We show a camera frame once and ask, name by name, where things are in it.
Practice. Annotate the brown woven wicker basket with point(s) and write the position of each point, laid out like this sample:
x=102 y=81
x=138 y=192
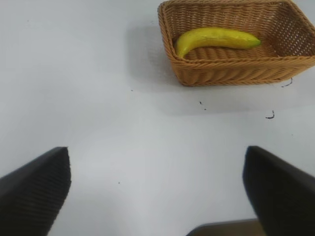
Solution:
x=233 y=68

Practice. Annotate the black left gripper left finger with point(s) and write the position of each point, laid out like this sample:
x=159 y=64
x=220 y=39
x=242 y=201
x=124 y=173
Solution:
x=32 y=194

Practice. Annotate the yellow banana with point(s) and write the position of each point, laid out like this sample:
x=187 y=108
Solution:
x=211 y=38

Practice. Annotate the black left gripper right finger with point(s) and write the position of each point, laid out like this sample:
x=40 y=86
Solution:
x=283 y=196

